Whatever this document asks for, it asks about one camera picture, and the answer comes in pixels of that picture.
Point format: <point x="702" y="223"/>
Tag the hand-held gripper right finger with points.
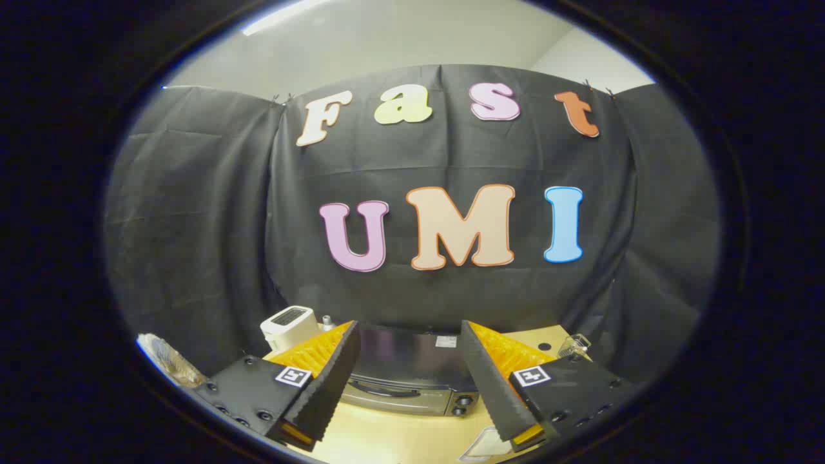
<point x="490" y="386"/>

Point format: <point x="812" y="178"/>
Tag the cream pop-up toaster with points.
<point x="287" y="328"/>

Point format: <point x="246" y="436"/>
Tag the black toaster oven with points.
<point x="412" y="361"/>

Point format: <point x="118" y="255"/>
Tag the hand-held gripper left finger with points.
<point x="329" y="386"/>

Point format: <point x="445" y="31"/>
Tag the black backdrop cloth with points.
<point x="193" y="225"/>

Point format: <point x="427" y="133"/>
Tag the silver metal bottle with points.
<point x="327" y="322"/>

